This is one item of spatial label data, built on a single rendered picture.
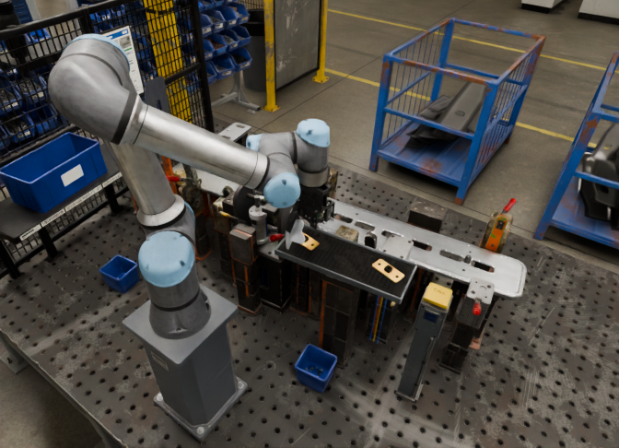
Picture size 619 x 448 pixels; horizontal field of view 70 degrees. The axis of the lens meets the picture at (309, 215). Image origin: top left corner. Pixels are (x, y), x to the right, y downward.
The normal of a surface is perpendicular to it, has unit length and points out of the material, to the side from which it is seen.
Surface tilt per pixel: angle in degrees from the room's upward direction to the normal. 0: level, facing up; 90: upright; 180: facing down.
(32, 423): 0
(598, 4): 90
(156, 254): 7
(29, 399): 0
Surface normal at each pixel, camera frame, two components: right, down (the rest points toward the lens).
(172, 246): 0.05, -0.69
